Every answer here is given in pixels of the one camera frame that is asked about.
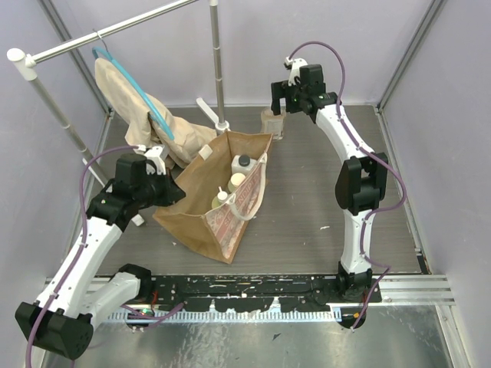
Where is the clear amber soap bottle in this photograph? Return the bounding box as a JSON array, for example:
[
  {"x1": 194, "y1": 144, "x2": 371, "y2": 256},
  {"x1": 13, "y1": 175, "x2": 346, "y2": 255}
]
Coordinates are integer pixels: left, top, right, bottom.
[{"x1": 261, "y1": 107, "x2": 286, "y2": 140}]

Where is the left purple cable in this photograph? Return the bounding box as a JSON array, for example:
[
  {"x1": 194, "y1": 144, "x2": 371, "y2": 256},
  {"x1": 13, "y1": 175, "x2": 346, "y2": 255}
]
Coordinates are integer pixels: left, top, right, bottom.
[{"x1": 25, "y1": 144, "x2": 145, "y2": 368}]

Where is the blue clothes hanger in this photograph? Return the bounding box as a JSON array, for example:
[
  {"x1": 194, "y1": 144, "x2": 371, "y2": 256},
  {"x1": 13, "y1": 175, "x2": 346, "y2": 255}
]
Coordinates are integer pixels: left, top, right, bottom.
[{"x1": 91, "y1": 46, "x2": 176, "y2": 141}]

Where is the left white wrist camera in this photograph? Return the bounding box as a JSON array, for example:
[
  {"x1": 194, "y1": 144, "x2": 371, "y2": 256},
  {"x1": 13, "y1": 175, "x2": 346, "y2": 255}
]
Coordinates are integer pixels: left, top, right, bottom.
[{"x1": 134, "y1": 145, "x2": 170, "y2": 175}]

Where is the metal clothes rack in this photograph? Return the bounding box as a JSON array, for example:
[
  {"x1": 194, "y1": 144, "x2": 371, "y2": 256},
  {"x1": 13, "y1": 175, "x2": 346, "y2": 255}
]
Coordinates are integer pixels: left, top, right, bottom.
[{"x1": 6, "y1": 0, "x2": 241, "y2": 227}]

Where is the white bottle black cap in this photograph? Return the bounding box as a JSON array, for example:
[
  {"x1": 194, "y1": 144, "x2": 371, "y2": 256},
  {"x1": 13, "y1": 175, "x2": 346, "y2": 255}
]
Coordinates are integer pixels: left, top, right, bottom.
[{"x1": 231, "y1": 154, "x2": 257, "y2": 176}]

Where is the aluminium frame rail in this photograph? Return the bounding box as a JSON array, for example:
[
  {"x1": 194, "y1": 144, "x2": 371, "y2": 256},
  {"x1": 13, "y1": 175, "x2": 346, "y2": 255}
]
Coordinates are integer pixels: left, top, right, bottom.
[{"x1": 38, "y1": 271, "x2": 455, "y2": 330}]

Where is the yellow lotion squeeze bottle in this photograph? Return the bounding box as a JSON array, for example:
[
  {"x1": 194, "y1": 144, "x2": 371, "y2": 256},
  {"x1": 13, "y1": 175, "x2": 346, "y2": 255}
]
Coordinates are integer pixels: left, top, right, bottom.
[{"x1": 211, "y1": 186, "x2": 229, "y2": 209}]

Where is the purple cable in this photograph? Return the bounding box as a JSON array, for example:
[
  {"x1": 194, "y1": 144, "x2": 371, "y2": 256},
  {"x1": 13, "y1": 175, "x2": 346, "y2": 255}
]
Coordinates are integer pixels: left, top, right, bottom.
[
  {"x1": 287, "y1": 41, "x2": 407, "y2": 330},
  {"x1": 25, "y1": 144, "x2": 145, "y2": 368}
]

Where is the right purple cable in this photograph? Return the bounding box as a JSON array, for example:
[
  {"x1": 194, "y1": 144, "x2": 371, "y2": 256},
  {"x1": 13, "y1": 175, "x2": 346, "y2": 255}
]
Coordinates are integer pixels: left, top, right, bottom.
[{"x1": 287, "y1": 41, "x2": 407, "y2": 330}]

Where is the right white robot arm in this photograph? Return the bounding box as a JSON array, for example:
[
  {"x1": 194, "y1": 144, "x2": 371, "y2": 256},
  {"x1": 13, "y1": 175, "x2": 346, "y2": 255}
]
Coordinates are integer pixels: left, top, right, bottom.
[{"x1": 271, "y1": 58, "x2": 388, "y2": 302}]

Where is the green bottle wooden cap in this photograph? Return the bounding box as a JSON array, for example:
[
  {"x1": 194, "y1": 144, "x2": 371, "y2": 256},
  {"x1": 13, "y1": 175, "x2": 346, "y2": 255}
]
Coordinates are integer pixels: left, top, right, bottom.
[{"x1": 227, "y1": 172, "x2": 246, "y2": 193}]

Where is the beige cloth on hanger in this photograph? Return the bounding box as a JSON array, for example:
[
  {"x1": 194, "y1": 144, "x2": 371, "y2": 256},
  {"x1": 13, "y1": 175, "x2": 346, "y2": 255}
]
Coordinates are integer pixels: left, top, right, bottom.
[{"x1": 95, "y1": 57, "x2": 217, "y2": 168}]

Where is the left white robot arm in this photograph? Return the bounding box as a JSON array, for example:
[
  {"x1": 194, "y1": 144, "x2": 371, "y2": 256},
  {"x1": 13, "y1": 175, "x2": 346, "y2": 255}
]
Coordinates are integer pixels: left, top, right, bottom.
[{"x1": 15, "y1": 146, "x2": 186, "y2": 366}]

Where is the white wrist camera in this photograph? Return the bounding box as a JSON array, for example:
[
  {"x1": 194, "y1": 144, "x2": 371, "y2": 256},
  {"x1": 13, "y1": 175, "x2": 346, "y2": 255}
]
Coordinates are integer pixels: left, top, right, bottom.
[
  {"x1": 284, "y1": 56, "x2": 308, "y2": 86},
  {"x1": 134, "y1": 145, "x2": 170, "y2": 175}
]

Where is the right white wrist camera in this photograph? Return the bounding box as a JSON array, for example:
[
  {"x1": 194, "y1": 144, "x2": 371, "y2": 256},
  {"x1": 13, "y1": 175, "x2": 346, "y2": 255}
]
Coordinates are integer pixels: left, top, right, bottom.
[{"x1": 284, "y1": 56, "x2": 308, "y2": 86}]

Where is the brown canvas tote bag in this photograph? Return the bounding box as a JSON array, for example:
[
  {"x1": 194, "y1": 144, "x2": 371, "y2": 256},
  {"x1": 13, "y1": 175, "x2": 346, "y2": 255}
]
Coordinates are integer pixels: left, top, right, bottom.
[{"x1": 153, "y1": 131, "x2": 272, "y2": 264}]

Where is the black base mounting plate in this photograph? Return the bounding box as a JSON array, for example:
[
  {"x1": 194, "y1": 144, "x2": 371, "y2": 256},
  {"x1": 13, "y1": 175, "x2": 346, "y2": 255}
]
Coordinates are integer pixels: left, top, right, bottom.
[{"x1": 129, "y1": 274, "x2": 368, "y2": 313}]

